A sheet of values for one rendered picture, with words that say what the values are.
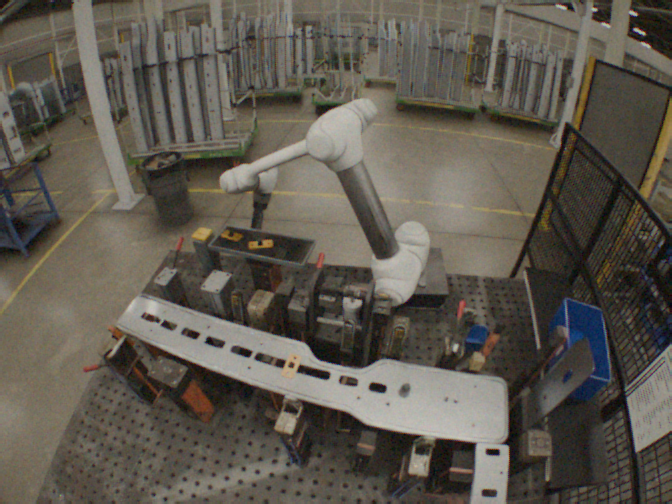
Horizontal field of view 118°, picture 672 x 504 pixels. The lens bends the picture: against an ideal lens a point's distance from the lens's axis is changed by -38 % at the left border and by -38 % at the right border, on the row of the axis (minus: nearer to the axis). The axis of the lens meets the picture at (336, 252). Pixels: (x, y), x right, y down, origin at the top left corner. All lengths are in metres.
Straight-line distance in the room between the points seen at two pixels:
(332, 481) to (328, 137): 1.09
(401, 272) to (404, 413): 0.52
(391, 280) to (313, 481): 0.77
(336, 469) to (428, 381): 0.45
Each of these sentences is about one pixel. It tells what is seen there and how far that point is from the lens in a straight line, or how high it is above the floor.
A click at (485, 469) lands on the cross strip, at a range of 0.96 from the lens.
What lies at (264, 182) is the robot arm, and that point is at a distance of 1.49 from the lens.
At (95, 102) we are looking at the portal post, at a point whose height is 1.41.
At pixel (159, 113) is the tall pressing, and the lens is 5.23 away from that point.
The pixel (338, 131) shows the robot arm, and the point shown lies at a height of 1.55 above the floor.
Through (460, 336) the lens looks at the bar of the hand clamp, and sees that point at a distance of 0.97.
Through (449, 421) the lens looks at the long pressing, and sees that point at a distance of 0.96.
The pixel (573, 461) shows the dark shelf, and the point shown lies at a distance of 1.07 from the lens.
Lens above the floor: 1.86
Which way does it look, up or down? 40 degrees down
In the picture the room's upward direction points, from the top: straight up
